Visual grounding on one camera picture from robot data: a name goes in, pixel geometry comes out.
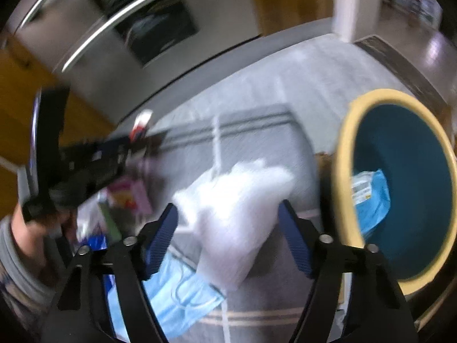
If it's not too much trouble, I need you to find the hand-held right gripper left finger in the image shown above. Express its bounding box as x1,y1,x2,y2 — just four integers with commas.
39,203,179,343

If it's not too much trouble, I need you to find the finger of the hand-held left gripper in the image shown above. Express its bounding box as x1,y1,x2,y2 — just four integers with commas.
53,130,168,208

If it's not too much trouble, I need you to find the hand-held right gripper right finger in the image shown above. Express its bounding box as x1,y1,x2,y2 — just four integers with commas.
278,200,418,343

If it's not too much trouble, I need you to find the pink snack packet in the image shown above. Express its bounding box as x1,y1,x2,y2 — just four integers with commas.
110,178,154,216

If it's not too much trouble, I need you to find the white medicine box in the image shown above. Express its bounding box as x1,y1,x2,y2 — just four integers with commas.
77,191,123,244

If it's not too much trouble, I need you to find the red and white packet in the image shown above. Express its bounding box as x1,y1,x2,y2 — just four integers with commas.
129,111,153,143

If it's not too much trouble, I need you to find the white plastic bag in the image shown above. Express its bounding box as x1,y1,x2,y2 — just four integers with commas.
173,160,297,291

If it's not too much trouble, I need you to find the light blue labelled packet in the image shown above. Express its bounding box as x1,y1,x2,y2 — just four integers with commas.
351,169,390,237

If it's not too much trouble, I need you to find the person's left hand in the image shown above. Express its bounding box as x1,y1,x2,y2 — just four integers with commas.
11,205,77,244

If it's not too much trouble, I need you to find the blue face mask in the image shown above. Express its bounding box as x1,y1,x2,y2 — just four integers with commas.
106,252,226,342

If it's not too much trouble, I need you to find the grey striped rug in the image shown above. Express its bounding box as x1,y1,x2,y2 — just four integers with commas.
96,103,355,343

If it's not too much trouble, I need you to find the stainless steel oven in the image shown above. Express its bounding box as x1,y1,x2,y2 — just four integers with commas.
5,0,263,122

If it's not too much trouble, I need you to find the dark door threshold strip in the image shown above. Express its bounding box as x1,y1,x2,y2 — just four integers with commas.
354,35,448,106

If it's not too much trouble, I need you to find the steel oven handle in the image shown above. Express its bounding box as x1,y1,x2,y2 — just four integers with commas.
61,0,224,73
7,0,74,34

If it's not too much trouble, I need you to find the white door frame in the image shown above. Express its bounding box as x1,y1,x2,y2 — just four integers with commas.
331,0,387,43

